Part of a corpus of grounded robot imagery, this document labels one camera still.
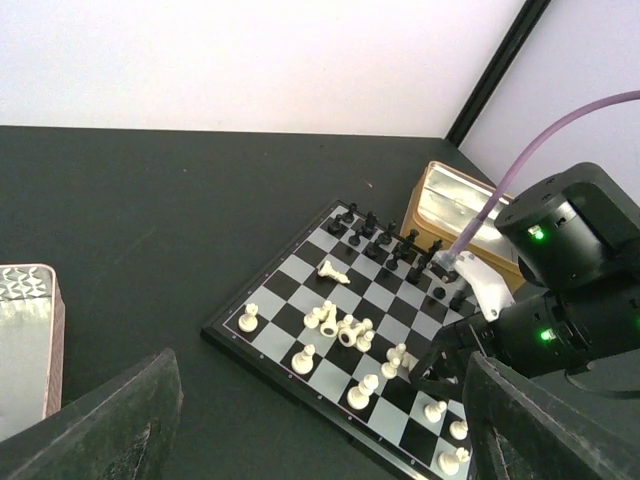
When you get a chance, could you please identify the white chess pieces pile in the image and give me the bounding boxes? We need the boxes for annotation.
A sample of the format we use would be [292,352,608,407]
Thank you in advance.
[303,300,375,352]

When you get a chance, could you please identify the black chess pieces row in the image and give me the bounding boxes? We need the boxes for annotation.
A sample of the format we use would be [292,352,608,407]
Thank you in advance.
[327,202,469,311]

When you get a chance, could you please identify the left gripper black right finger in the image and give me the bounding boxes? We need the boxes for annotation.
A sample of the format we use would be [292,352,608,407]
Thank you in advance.
[463,352,639,479]

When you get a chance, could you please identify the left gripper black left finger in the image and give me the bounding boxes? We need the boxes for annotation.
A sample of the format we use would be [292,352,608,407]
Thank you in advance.
[1,349,181,479]

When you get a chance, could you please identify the gold tin box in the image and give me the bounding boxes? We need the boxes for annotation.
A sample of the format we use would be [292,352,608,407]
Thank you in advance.
[400,161,525,292]

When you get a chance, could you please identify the checkered chess board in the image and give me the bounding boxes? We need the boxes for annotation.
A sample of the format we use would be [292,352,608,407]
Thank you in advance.
[202,201,479,479]

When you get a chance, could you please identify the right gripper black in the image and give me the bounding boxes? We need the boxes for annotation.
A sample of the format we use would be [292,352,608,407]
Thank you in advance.
[409,314,496,395]

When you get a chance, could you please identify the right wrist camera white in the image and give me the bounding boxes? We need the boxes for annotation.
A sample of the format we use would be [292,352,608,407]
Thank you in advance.
[433,250,515,322]

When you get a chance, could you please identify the white bishop lying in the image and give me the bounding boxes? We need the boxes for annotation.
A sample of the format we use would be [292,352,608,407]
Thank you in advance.
[317,260,351,285]

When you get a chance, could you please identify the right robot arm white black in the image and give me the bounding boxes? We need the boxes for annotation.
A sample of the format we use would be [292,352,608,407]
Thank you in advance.
[409,162,639,400]

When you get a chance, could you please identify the white knight lying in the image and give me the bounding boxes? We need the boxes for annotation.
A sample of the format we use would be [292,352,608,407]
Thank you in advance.
[381,343,406,380]

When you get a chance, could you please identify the silver tin tray pink rim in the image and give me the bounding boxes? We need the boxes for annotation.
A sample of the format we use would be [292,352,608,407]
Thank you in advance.
[1,263,65,440]

